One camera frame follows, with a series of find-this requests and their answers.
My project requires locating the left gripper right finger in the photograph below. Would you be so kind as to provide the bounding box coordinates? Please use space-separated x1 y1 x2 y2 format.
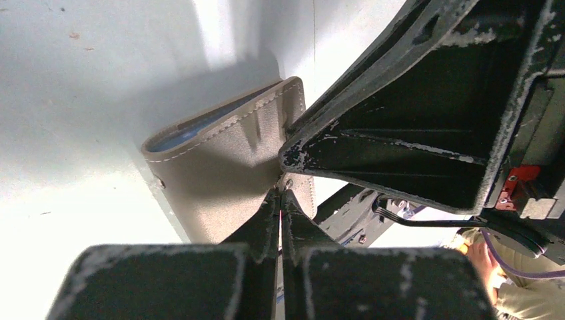
281 190 495 319

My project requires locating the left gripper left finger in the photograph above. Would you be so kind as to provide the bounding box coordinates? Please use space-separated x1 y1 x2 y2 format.
47 189 281 319

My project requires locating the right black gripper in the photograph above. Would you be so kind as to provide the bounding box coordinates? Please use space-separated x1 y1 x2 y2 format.
279 1 564 265

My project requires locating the grey felt card holder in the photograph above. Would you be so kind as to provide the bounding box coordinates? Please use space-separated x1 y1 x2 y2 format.
141 77 317 243

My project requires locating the person in background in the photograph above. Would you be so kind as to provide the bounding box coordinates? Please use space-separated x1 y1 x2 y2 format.
447 228 564 319

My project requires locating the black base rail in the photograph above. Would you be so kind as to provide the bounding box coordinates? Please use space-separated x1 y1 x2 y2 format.
313 184 425 247

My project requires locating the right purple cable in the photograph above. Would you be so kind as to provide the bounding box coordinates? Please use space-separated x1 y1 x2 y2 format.
480 229 565 281

